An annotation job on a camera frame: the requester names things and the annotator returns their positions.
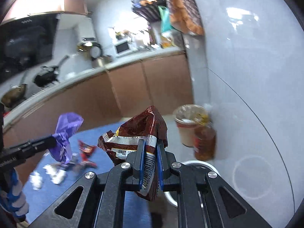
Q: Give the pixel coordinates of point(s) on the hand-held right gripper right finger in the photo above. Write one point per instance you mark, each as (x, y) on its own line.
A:
(160, 165)

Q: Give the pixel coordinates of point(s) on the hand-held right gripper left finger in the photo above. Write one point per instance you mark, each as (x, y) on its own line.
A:
(142, 163)

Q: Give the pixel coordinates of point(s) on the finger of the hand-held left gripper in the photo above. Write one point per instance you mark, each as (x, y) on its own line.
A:
(35, 145)

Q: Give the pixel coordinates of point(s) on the purple plastic bag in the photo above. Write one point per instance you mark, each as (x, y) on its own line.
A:
(66, 125)

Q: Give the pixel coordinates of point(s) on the brown snack packet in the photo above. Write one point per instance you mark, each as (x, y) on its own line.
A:
(140, 125)

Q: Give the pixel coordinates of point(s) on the white round trash bin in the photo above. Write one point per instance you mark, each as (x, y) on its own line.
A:
(199, 164)

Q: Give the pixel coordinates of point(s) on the person's left hand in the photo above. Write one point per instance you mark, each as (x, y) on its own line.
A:
(14, 194)

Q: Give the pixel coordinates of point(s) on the white crumpled tissue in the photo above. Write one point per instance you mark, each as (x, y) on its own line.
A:
(59, 177)
(36, 181)
(49, 167)

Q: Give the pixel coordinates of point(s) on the beige ribbed bin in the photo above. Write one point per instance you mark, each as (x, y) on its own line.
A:
(187, 136)

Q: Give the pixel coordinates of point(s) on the cooking oil bottle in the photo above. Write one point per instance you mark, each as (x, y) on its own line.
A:
(204, 144)

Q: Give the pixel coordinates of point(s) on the red snack wrapper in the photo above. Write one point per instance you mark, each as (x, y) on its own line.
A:
(86, 164)
(86, 148)

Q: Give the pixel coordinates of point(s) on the blue fleece blanket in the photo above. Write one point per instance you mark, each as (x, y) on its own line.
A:
(47, 199)

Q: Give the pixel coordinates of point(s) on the brass wok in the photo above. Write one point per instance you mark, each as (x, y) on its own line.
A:
(13, 96)

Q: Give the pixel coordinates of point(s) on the clear bin liner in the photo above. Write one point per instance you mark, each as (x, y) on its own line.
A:
(190, 114)

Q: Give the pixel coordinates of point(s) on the black frying pan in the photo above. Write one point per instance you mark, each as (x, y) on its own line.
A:
(46, 77)

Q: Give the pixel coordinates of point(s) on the brown kitchen base cabinet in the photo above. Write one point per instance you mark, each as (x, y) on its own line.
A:
(154, 85)

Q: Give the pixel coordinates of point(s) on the black range hood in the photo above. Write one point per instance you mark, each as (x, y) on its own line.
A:
(28, 42)

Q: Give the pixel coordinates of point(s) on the round steel kettle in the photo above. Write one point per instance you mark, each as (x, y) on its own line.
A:
(96, 51)

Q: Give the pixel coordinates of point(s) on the white microwave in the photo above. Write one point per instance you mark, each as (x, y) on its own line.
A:
(123, 48)

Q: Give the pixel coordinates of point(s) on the green plastic bag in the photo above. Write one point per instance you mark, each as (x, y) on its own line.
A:
(165, 19)

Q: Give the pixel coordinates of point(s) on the orange patterned cloth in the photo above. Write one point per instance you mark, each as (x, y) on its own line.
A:
(182, 7)

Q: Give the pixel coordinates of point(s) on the black wall rack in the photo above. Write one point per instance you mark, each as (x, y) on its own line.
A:
(144, 2)

